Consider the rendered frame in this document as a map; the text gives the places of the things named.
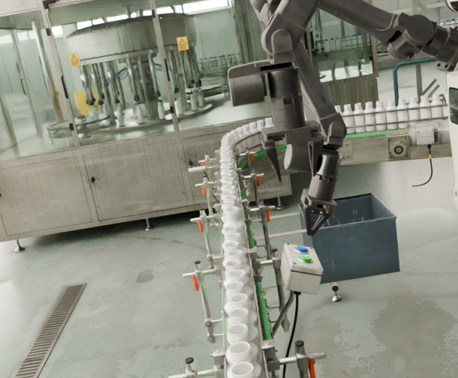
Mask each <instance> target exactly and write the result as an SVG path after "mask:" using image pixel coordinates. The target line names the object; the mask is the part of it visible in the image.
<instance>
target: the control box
mask: <svg viewBox="0 0 458 378"><path fill-rule="evenodd" d="M297 246H299V245H295V244H287V243H285V246H284V250H283V252H282V258H281V266H280V269H281V273H282V277H283V281H284V284H285V289H286V290H290V297H289V299H288V301H287V302H286V304H285V306H284V308H283V309H282V312H281V313H280V315H279V317H278V319H277V320H276V323H275V324H274V326H273V328H272V326H271V322H270V333H271V337H272V339H273V340H274V338H273V337H274V335H275V333H276V332H277V330H278V328H279V326H280V325H281V323H282V320H283V319H284V318H285V315H286V313H287V312H288V310H289V308H290V306H291V305H292V303H293V301H294V299H295V295H296V308H295V316H294V325H293V329H292V332H291V338H290V341H289V344H288V349H287V352H286V356H285V358H287V357H288V356H289V352H290V349H291V344H292V340H293V338H294V332H295V328H296V324H297V314H298V305H299V296H300V295H301V293H310V294H315V295H317V294H318V288H319V285H320V282H321V276H322V274H323V268H322V266H321V264H320V261H319V259H318V257H317V255H316V252H315V250H314V248H313V247H306V248H308V251H307V252H302V251H299V250H297V249H296V248H297ZM303 254H304V255H308V256H310V257H311V258H312V261H310V262H308V261H304V260H301V259H300V255H303ZM286 366H287V365H286V364H284V367H283V374H282V378H285V372H286Z"/></svg>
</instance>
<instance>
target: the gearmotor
mask: <svg viewBox="0 0 458 378"><path fill-rule="evenodd" d="M408 129H409V130H396V131H390V132H389V133H386V140H387V154H388V160H389V161H393V162H394V161H399V160H408V159H411V153H410V146H412V147H416V146H417V147H418V146H427V148H428V149H429V162H430V166H431V176H430V178H429V180H428V181H427V182H425V183H423V184H419V185H412V187H418V186H421V185H425V184H427V183H428V182H429V181H430V180H431V178H432V159H431V158H432V157H431V151H430V149H431V148H432V146H434V145H442V144H451V142H450V128H449V120H441V121H423V122H418V123H411V124H409V125H408Z"/></svg>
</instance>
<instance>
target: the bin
mask: <svg viewBox="0 0 458 378"><path fill-rule="evenodd" d="M333 200H334V201H335V202H336V204H337V206H336V212H335V214H332V215H331V216H330V217H329V218H328V219H327V220H326V221H325V222H324V224H323V225H322V226H321V227H320V228H319V230H318V231H317V232H316V234H314V235H313V236H310V235H307V232H306V224H305V219H304V215H303V207H302V203H301V204H298V208H299V211H300V212H295V213H290V214H281V215H276V216H272V217H270V220H272V219H277V218H286V217H291V216H296V215H299V216H300V222H301V227H302V229H301V230H296V231H291V232H282V233H277V234H272V235H269V239H271V238H276V237H281V236H289V235H294V234H300V233H302V234H303V244H304V247H309V248H314V250H315V252H316V255H317V257H318V259H319V261H320V264H321V266H322V268H323V274H322V276H321V282H320V284H326V283H332V282H337V281H346V280H350V279H355V278H364V277H369V276H374V275H383V274H388V273H393V272H400V267H399V249H398V240H397V231H396V215H395V214H394V213H393V212H392V211H391V210H390V209H389V208H388V207H387V206H386V205H385V204H384V203H383V202H382V201H380V199H379V198H377V196H376V195H374V193H373V192H370V193H362V194H357V195H352V196H343V197H338V198H333ZM319 216H320V215H319V214H313V213H311V214H310V215H309V217H310V225H311V229H312V228H313V226H314V225H315V223H316V221H317V219H318V218H319Z"/></svg>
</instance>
